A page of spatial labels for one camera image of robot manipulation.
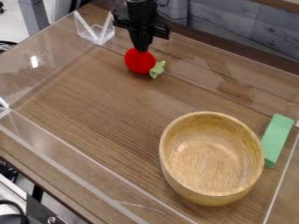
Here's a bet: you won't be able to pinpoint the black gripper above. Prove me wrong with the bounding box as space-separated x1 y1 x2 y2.
112 0 171 53

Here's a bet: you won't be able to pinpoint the red plush strawberry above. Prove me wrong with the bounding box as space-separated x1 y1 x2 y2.
124 48 165 79

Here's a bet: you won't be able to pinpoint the grey table leg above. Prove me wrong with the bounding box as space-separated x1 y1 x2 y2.
17 0 49 36

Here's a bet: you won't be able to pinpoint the clear acrylic tray walls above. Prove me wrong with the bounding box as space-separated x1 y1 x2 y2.
0 6 299 224

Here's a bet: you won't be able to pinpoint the wooden bowl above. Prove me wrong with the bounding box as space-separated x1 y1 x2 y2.
159 111 264 207

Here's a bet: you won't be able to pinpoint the green rectangular block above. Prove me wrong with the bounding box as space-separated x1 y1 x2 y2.
261 114 295 168

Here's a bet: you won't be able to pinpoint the black metal bracket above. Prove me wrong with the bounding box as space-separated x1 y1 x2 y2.
25 195 67 224

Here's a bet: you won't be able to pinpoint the black cable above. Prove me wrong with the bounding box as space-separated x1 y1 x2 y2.
0 199 28 224

